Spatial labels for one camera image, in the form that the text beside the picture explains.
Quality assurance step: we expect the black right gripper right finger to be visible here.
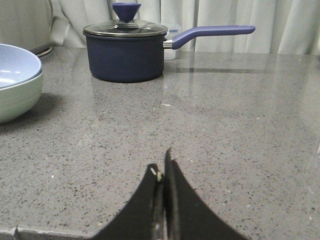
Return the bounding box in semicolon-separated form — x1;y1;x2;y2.
164;148;246;240

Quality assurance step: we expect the glass pot lid blue knob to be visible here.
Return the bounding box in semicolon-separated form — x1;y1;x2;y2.
83;2;168;38

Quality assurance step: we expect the blue bowl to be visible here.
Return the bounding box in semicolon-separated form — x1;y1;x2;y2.
0;43;42;89

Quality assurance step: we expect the cream and silver toaster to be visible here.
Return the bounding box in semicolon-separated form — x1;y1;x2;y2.
0;0;53;57

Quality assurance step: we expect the white curtain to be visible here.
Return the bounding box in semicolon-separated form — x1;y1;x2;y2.
50;0;320;55

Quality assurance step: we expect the green bowl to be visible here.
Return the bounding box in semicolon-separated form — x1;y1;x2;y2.
0;72;44;123

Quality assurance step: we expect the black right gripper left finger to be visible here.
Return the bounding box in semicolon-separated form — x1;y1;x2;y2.
92;163;164;240

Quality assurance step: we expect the clear plastic container blue lid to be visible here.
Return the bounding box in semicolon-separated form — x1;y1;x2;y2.
163;21;181;61

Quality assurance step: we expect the dark blue saucepan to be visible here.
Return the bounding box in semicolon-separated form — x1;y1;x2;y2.
85;25;256;83

